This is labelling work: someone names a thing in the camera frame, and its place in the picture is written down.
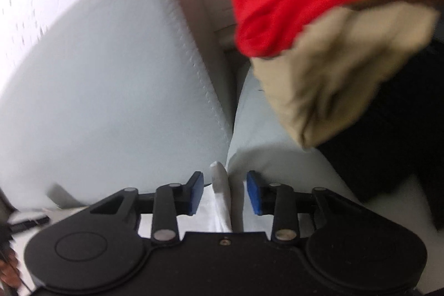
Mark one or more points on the black folded garment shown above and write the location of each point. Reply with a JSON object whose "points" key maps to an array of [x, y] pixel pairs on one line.
{"points": [[399, 135]]}

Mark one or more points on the grey sofa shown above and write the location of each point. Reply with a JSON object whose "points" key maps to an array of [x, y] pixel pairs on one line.
{"points": [[121, 97]]}

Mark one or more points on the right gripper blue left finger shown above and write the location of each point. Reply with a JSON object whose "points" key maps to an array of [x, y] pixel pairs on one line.
{"points": [[171, 201]]}

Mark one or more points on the tan folded garment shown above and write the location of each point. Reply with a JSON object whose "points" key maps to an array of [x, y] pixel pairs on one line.
{"points": [[326, 79]]}

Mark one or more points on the person left hand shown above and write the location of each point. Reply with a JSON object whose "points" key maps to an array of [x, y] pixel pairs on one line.
{"points": [[10, 274]]}

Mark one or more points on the white hoodie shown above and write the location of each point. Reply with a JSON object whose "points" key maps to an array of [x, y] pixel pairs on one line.
{"points": [[224, 208]]}

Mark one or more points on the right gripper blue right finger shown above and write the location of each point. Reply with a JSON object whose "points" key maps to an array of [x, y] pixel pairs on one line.
{"points": [[277, 200]]}

